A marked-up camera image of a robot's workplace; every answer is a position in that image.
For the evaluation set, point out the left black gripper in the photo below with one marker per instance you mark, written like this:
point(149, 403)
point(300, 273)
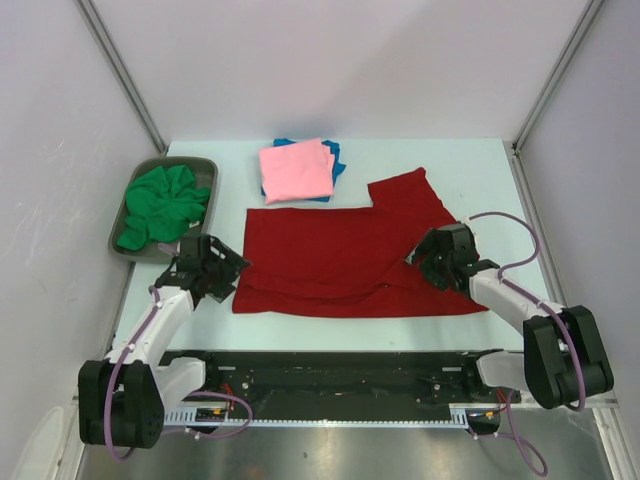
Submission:
point(231, 264)

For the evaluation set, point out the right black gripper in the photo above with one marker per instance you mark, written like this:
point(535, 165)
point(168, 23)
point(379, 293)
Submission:
point(430, 242)

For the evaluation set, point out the red t shirt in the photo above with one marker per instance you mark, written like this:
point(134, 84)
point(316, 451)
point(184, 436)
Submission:
point(347, 262)

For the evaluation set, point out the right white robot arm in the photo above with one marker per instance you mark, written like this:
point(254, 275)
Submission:
point(563, 361)

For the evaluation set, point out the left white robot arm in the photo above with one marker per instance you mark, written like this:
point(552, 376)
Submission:
point(124, 396)

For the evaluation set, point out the green t shirt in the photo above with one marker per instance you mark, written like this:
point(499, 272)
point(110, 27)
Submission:
point(161, 207)

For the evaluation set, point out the pink folded t shirt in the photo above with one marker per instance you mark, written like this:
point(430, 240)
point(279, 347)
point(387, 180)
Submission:
point(295, 170)

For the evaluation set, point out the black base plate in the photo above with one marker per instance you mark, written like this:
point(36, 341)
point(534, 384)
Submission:
point(353, 389)

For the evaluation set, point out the right aluminium side rail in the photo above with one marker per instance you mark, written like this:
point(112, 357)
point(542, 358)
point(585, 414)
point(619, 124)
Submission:
point(547, 264)

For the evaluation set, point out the right aluminium frame post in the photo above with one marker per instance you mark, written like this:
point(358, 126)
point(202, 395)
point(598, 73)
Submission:
point(572, 46)

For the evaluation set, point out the aluminium frame post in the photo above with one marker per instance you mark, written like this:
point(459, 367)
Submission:
point(572, 46)
point(113, 57)

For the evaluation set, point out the left aluminium frame post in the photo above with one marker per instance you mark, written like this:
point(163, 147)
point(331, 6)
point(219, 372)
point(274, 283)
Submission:
point(113, 57)

